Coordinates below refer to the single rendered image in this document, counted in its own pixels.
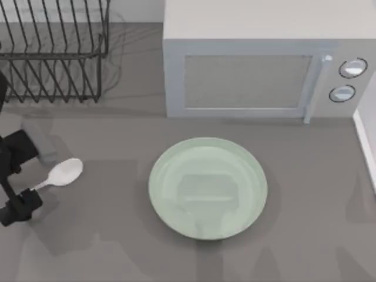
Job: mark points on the white spoon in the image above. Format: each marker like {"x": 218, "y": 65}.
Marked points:
{"x": 64, "y": 171}

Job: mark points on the pale green plate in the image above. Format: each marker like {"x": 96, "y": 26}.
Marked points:
{"x": 207, "y": 188}

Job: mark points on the pale grey microwave oven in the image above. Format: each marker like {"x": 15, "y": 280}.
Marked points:
{"x": 249, "y": 20}

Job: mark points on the microwave oven door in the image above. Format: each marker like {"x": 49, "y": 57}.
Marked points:
{"x": 176, "y": 82}

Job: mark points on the round microwave knob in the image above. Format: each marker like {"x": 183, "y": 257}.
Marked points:
{"x": 342, "y": 93}
{"x": 352, "y": 68}

